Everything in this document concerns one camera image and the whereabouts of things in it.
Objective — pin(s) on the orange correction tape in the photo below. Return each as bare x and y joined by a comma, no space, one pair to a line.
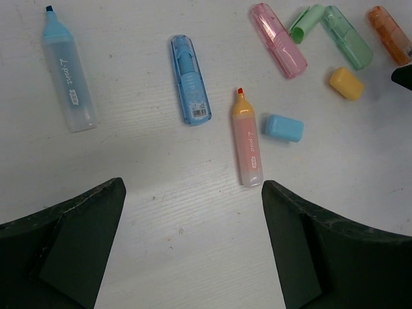
391,35

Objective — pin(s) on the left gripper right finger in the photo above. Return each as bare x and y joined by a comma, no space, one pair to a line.
325,260

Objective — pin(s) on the yellow highlighter cap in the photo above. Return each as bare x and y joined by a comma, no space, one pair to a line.
347,84

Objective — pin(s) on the blue highlighter cap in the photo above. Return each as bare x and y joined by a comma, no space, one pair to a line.
283,128

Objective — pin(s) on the green correction tape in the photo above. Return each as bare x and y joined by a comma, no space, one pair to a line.
346,38

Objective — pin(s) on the orange pink highlighter pen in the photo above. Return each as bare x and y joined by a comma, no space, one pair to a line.
246,141

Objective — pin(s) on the green highlighter cap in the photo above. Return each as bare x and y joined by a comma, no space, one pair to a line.
305,23

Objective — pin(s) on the blue correction tape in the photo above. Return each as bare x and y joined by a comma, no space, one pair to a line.
191,88

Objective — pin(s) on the blue highlighter pen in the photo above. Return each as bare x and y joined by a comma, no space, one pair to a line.
67,74

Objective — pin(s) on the pink correction tape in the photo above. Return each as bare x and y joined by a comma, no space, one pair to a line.
280,45

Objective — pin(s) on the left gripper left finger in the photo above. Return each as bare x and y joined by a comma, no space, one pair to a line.
57,257

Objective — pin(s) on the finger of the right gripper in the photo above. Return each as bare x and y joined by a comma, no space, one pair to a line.
403,76

